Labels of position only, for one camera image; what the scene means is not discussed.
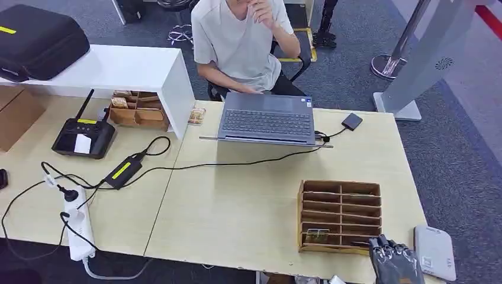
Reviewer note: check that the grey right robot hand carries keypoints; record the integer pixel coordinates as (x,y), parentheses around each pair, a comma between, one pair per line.
(396,264)

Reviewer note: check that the white card reader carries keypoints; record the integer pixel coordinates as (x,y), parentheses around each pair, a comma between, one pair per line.
(435,252)

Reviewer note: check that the wooden slotted card box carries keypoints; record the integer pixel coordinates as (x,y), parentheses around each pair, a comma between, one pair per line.
(341,215)

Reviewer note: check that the printed card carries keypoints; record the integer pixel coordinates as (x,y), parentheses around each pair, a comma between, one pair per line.
(317,236)

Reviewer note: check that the black external drive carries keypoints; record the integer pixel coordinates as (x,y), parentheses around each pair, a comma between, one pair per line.
(352,121)

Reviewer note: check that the grey laptop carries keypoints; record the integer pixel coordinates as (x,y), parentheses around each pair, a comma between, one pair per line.
(268,121)

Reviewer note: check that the white kiosk stand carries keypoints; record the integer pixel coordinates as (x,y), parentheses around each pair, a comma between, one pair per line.
(427,58)

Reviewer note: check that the black office chair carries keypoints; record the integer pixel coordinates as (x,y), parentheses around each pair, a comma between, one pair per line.
(296,68)

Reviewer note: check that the person's right hand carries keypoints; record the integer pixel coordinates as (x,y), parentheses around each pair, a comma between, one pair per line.
(247,89)

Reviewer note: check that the yellow floor tape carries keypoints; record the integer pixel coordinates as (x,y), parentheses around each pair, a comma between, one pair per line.
(311,47)

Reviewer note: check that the small printed card pack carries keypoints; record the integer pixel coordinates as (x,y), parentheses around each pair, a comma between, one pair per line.
(197,116)

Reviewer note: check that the red floor strip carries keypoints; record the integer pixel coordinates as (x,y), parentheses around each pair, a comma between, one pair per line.
(490,19)

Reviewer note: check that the person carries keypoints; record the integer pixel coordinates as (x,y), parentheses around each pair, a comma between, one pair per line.
(235,43)

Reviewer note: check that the black power adapter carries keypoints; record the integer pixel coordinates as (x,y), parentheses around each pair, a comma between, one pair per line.
(123,171)

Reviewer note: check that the brown open wooden box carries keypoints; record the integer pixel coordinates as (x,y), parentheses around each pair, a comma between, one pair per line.
(141,115)

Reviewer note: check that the white power strip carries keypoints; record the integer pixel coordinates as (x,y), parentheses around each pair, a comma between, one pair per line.
(79,231)

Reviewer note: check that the black mains plug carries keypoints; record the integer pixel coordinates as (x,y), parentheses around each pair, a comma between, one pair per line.
(70,195)

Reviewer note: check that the white desk shelf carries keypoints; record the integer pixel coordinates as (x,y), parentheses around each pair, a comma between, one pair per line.
(125,68)

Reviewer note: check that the black remote controller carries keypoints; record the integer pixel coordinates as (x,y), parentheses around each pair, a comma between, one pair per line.
(82,139)

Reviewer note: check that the black round base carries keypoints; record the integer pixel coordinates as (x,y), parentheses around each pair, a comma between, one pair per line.
(174,4)

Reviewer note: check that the black cabinet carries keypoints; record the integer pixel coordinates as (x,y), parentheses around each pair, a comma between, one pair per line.
(131,11)

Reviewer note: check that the small black object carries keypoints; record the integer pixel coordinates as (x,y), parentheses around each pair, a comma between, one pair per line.
(3,179)

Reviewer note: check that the brown cardboard box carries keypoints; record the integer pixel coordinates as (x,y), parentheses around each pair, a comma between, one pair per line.
(17,117)

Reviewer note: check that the black carrying case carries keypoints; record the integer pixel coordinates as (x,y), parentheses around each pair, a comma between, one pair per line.
(39,41)

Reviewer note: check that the chrome stanchion post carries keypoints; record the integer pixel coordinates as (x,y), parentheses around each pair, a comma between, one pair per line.
(396,51)

